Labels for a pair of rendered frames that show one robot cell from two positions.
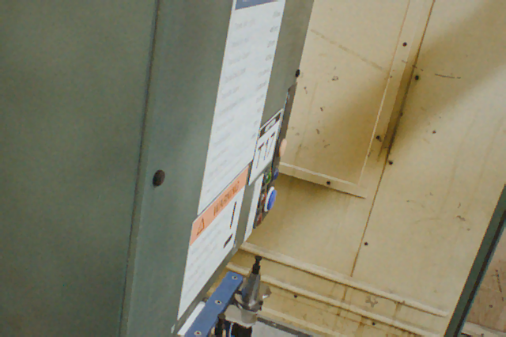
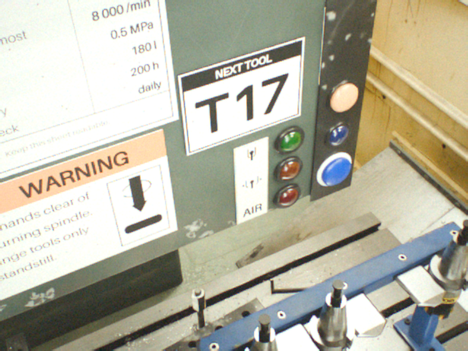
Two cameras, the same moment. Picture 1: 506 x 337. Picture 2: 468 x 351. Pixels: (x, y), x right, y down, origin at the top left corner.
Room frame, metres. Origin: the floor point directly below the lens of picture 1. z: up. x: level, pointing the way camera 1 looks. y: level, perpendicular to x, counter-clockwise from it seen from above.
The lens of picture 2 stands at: (0.41, -0.28, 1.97)
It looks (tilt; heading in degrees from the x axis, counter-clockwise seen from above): 43 degrees down; 51
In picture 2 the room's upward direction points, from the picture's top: 2 degrees counter-clockwise
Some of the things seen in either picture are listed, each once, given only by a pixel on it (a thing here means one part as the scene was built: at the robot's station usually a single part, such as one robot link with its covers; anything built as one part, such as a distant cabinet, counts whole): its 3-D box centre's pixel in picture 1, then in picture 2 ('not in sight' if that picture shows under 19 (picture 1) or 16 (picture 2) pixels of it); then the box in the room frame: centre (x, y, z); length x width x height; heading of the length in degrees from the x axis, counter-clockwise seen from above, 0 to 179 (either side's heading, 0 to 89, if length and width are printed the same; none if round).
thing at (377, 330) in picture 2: not in sight; (363, 316); (0.86, -0.01, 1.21); 0.07 x 0.05 x 0.01; 77
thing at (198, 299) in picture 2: not in sight; (199, 309); (0.78, 0.30, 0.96); 0.03 x 0.03 x 0.13
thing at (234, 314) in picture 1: (239, 316); (422, 287); (0.97, -0.04, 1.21); 0.07 x 0.05 x 0.01; 77
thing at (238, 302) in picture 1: (248, 302); (450, 273); (1.02, -0.05, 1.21); 0.06 x 0.06 x 0.03
